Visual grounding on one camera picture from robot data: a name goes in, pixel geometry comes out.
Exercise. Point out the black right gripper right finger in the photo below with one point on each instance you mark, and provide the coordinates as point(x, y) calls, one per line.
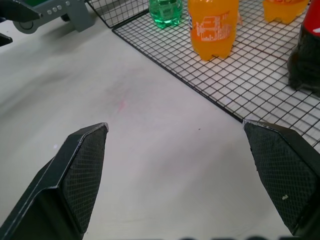
point(282, 170)

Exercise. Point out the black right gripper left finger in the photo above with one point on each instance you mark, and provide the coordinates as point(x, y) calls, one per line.
point(75, 175)

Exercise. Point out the dark cola bottle red label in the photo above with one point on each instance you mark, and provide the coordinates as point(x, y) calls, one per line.
point(306, 52)

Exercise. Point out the orange soda bottle white label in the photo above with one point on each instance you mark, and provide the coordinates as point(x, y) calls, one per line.
point(213, 30)

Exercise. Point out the green soda bottle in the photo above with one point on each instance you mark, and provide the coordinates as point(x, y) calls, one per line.
point(165, 12)

